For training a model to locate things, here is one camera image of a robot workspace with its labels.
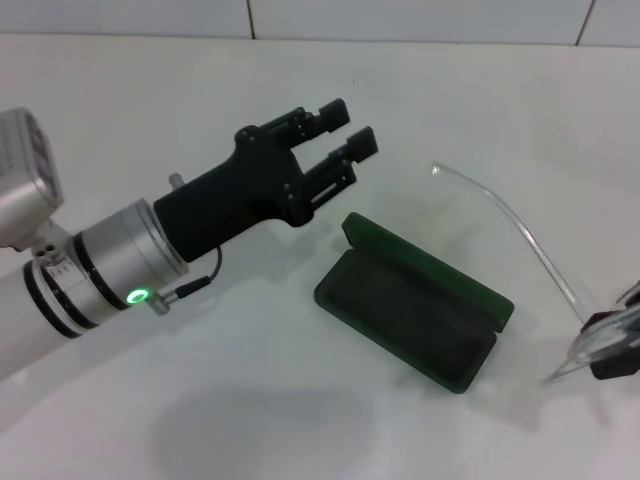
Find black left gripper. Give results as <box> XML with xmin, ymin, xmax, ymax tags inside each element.
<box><xmin>152</xmin><ymin>97</ymin><xmax>381</xmax><ymax>265</ymax></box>

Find clear frame glasses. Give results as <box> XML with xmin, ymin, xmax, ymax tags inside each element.
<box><xmin>430</xmin><ymin>159</ymin><xmax>640</xmax><ymax>385</ymax></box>

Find green glasses case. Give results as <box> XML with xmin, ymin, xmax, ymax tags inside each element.
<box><xmin>313</xmin><ymin>210</ymin><xmax>517</xmax><ymax>397</ymax></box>

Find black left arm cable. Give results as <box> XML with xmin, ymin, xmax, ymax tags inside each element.
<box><xmin>148</xmin><ymin>246</ymin><xmax>224</xmax><ymax>318</ymax></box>

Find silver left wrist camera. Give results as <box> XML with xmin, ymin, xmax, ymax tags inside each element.
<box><xmin>0</xmin><ymin>106</ymin><xmax>66</xmax><ymax>252</ymax></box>

